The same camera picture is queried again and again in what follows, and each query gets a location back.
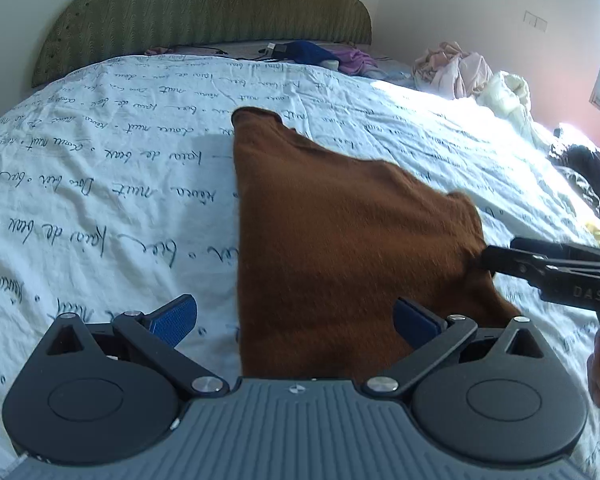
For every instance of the small white object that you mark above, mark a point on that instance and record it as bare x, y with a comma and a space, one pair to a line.
332, 64

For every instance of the pile of pink clothes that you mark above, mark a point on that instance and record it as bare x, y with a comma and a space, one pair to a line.
450, 67

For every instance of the purple cloth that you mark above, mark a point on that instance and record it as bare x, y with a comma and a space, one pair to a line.
356, 61

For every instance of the cream crumpled cloth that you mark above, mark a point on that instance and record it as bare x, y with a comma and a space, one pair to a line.
510, 97

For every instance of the white wall switch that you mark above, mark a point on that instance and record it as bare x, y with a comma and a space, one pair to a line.
535, 20

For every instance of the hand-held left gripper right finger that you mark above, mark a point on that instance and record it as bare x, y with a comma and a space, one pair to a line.
415, 325

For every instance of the black charger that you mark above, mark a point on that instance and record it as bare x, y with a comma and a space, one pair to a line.
279, 50

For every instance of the white script-printed quilt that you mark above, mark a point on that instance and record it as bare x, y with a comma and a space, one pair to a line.
105, 160

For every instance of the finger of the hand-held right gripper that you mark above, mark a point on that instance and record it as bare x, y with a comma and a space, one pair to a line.
560, 251
510, 261

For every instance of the blue cloth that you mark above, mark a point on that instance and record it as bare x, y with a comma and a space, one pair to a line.
307, 51

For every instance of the small pink cloth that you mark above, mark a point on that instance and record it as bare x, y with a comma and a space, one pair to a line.
156, 51

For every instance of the green padded headboard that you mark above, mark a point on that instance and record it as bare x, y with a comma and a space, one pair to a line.
205, 10

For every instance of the black clothing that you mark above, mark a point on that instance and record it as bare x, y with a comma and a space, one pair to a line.
590, 172

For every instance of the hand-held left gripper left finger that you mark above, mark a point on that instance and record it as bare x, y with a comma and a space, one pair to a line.
172, 321

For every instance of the brown sweater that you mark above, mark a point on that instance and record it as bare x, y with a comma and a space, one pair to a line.
340, 240

